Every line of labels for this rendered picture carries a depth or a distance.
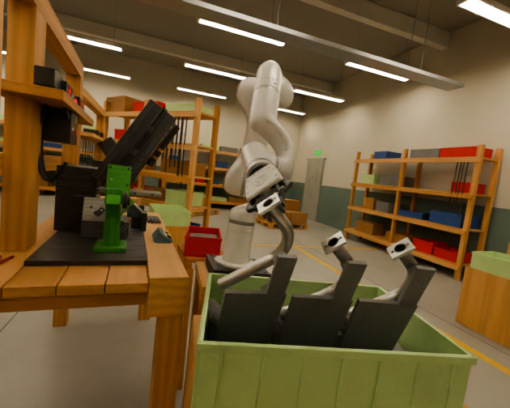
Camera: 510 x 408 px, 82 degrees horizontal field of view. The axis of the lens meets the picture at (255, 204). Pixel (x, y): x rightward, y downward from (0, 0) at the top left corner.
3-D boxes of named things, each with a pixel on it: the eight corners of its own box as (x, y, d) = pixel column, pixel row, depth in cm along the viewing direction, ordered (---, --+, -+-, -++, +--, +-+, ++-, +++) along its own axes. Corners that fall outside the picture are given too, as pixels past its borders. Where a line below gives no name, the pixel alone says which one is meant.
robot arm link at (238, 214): (228, 219, 138) (236, 169, 137) (267, 225, 139) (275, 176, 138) (227, 222, 126) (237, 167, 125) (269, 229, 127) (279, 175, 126)
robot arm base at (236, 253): (250, 259, 145) (256, 223, 144) (260, 271, 127) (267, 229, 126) (212, 255, 140) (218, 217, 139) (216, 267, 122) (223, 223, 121)
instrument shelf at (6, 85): (93, 126, 194) (93, 120, 194) (63, 100, 112) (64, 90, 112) (48, 119, 185) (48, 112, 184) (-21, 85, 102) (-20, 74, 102)
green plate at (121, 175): (128, 207, 162) (131, 170, 165) (128, 204, 155) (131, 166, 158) (105, 205, 158) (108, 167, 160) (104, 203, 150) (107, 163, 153)
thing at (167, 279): (157, 230, 248) (159, 212, 247) (185, 315, 111) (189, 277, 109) (139, 229, 242) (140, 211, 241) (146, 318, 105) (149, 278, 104)
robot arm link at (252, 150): (269, 189, 86) (240, 180, 83) (262, 169, 97) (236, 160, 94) (282, 164, 82) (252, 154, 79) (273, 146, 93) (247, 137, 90)
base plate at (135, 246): (141, 218, 223) (141, 215, 223) (146, 265, 122) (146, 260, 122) (77, 214, 207) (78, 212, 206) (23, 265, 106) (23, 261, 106)
